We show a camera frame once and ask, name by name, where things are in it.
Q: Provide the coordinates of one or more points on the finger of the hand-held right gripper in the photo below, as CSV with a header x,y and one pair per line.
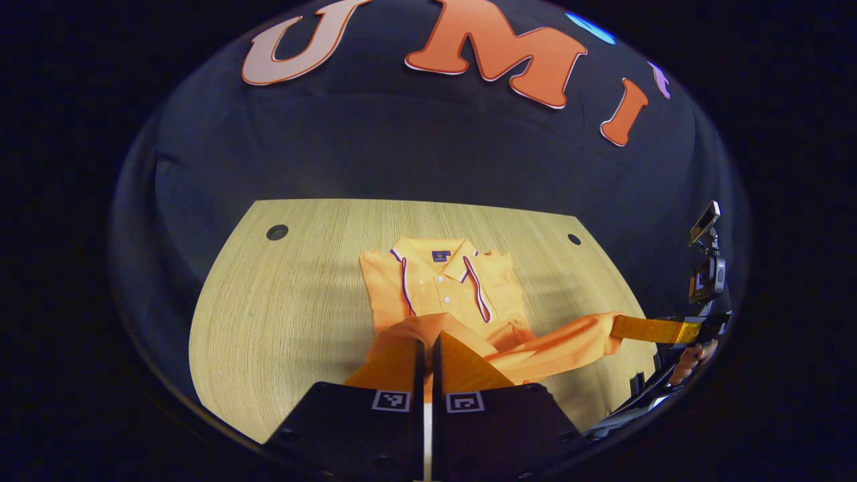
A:
x,y
649,328

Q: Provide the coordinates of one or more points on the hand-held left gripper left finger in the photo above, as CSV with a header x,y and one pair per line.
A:
x,y
361,428

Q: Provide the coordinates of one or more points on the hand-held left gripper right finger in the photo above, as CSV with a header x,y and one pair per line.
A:
x,y
495,428

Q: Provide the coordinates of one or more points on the orange T-shirt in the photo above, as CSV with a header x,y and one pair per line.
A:
x,y
442,288

